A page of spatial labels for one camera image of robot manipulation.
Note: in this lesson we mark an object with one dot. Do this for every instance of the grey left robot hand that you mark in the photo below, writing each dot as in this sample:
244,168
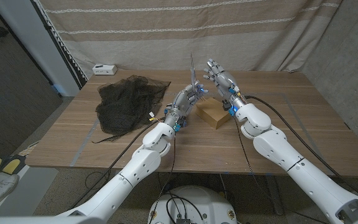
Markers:
182,102

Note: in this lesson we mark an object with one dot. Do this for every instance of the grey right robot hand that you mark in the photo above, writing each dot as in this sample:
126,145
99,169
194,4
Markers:
225,81

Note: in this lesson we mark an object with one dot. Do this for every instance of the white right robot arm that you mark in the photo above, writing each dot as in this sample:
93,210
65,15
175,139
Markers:
306,174

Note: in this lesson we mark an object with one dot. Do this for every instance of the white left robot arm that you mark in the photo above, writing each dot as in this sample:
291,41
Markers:
135,168

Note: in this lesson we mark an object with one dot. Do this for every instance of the brown paper bag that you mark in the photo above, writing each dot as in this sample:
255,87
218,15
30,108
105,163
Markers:
213,113

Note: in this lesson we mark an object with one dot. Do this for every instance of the black mesh netting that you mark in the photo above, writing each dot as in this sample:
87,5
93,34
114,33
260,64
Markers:
126,99

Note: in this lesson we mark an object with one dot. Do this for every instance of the striped beige curtain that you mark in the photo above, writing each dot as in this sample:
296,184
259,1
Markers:
135,37

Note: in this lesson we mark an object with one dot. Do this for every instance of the white power strip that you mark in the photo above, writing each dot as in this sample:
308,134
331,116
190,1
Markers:
104,69

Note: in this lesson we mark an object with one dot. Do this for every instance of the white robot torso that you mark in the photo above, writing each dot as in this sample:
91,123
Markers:
194,202

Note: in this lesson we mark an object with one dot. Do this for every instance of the grey table leg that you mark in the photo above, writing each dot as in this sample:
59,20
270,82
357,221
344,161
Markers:
273,196

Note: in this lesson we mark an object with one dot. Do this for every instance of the black curtain frame bar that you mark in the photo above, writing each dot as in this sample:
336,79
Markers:
57,43

